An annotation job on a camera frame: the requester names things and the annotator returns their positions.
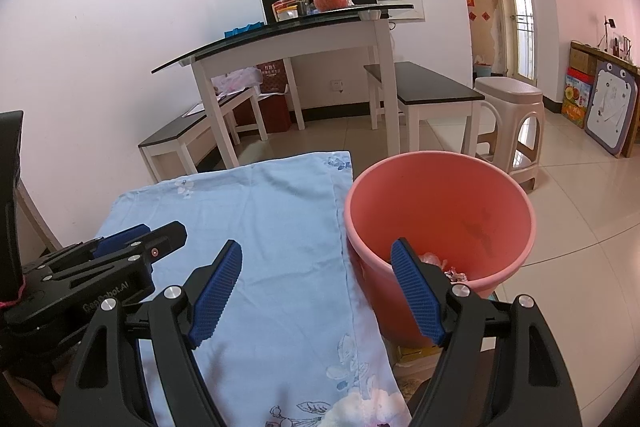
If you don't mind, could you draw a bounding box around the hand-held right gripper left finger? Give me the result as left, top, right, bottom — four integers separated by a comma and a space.
57, 239, 244, 427

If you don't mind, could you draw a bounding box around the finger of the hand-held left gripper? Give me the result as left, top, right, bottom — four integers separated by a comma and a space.
25, 221, 188, 288
92, 223, 152, 258

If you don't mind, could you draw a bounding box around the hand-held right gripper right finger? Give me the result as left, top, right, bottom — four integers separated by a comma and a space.
390, 237, 583, 427

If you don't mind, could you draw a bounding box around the pink plastic bucket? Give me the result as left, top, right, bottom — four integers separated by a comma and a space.
344, 151, 537, 348

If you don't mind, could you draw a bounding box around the yellow cardboard box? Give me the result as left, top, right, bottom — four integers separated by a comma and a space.
395, 342, 441, 365

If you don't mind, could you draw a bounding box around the blue floral tablecloth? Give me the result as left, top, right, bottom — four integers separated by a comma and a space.
95, 151, 413, 427

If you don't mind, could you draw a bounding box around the long bench with paper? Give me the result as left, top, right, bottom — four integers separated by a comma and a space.
138, 87, 268, 182

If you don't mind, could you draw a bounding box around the pink white plastic bag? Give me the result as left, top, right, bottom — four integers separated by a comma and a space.
212, 69, 263, 95

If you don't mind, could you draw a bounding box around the dark red paper bag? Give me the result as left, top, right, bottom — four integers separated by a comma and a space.
257, 62, 292, 132

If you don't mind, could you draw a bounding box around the white bench black seat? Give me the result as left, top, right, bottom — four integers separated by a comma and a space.
364, 62, 485, 155

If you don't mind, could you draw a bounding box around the beige plastic stool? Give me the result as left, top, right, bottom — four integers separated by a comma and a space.
462, 78, 545, 192

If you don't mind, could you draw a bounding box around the colourful fruit carton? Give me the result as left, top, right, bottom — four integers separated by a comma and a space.
562, 67, 598, 128

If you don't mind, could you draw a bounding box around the white dining table black top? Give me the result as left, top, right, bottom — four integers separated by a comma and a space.
151, 4, 415, 170

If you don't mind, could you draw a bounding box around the wooden cabinet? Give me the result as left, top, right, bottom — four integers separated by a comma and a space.
570, 41, 640, 158

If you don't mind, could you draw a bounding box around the balcony door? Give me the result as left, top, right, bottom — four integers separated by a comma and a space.
492, 0, 541, 88

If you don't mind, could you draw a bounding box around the purple frame drawing board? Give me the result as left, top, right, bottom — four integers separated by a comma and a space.
585, 61, 640, 155

